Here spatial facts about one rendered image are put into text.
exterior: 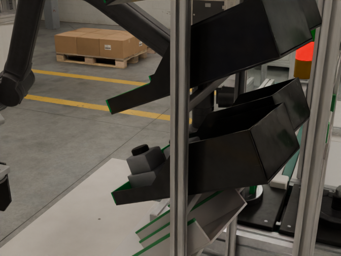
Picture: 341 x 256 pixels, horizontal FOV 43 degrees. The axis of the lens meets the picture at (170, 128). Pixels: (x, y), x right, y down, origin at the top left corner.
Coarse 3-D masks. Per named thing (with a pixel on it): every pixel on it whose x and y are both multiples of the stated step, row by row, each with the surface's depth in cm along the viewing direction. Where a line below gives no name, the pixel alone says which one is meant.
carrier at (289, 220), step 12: (324, 192) 119; (336, 192) 106; (288, 204) 113; (324, 204) 109; (336, 204) 106; (288, 216) 108; (324, 216) 104; (336, 216) 104; (288, 228) 103; (324, 228) 103; (336, 228) 102; (324, 240) 99; (336, 240) 99
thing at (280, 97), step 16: (288, 80) 78; (240, 96) 84; (256, 96) 82; (272, 96) 67; (288, 96) 72; (304, 96) 77; (224, 112) 72; (240, 112) 71; (288, 112) 70; (304, 112) 76; (208, 128) 75
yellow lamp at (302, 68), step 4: (296, 60) 117; (300, 60) 115; (296, 64) 117; (300, 64) 116; (304, 64) 115; (308, 64) 115; (296, 68) 117; (300, 68) 116; (304, 68) 116; (308, 68) 116; (296, 72) 117; (300, 72) 116; (304, 72) 116; (308, 72) 116; (296, 76) 118; (300, 76) 117; (304, 76) 116; (308, 76) 116
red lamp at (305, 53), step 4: (308, 44) 113; (312, 44) 113; (300, 48) 114; (304, 48) 114; (308, 48) 114; (312, 48) 114; (296, 52) 116; (300, 52) 115; (304, 52) 114; (308, 52) 114; (312, 52) 114; (296, 56) 116; (300, 56) 115; (304, 56) 114; (308, 56) 114; (312, 56) 115; (304, 60) 115; (308, 60) 115
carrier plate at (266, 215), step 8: (264, 184) 122; (264, 192) 119; (272, 192) 119; (280, 192) 119; (264, 200) 115; (272, 200) 115; (280, 200) 115; (248, 208) 111; (256, 208) 111; (264, 208) 111; (272, 208) 111; (280, 208) 113; (240, 216) 108; (248, 216) 108; (256, 216) 108; (264, 216) 108; (272, 216) 108; (248, 224) 106; (256, 224) 105; (264, 224) 105; (272, 224) 105
